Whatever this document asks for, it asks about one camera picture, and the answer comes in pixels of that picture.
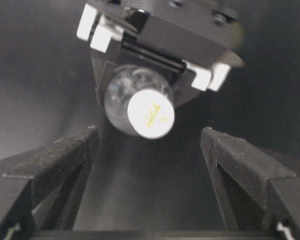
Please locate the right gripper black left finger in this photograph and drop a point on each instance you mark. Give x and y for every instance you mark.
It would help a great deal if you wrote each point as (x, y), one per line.
(41, 190)

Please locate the clear plastic bottle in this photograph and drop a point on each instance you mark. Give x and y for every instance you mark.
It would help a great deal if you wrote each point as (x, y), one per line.
(126, 81)

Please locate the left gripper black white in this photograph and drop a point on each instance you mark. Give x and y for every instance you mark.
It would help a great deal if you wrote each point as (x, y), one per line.
(200, 37)

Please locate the white bottle cap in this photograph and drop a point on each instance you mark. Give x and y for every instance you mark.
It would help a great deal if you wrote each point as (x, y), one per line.
(151, 114)

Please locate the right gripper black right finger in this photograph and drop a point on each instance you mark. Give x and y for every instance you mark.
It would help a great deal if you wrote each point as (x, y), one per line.
(257, 189)

